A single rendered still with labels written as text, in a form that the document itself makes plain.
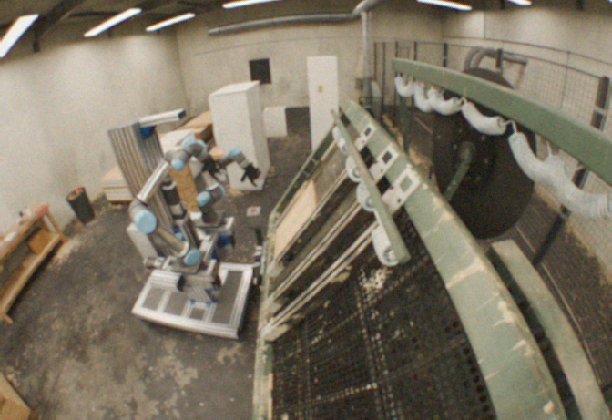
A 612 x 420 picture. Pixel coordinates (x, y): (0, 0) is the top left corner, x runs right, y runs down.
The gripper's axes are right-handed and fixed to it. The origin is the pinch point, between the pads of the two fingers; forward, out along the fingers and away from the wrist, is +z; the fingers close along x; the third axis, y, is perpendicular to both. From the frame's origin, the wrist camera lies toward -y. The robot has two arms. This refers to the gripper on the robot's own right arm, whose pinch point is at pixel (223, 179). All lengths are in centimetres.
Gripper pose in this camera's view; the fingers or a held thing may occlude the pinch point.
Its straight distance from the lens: 158.5
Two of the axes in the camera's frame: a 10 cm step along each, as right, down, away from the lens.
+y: 8.5, -1.6, -5.0
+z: 4.9, 5.8, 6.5
